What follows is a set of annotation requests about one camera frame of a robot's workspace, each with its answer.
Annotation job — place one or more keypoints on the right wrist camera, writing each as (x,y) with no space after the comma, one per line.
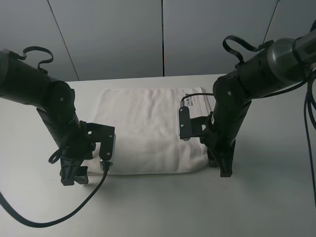
(190,127)

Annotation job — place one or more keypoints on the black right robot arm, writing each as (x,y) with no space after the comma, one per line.
(262,71)

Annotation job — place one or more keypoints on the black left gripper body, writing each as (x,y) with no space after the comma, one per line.
(79,143)

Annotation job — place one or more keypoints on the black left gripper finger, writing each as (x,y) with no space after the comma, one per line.
(81,176)
(67,172)

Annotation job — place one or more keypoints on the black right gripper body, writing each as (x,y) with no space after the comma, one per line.
(220,137)

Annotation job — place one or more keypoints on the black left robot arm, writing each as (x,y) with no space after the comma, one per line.
(54,101)

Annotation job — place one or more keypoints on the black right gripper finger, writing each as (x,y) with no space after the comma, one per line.
(225,166)
(212,161)

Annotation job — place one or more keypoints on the white towel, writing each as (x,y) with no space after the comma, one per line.
(147,129)

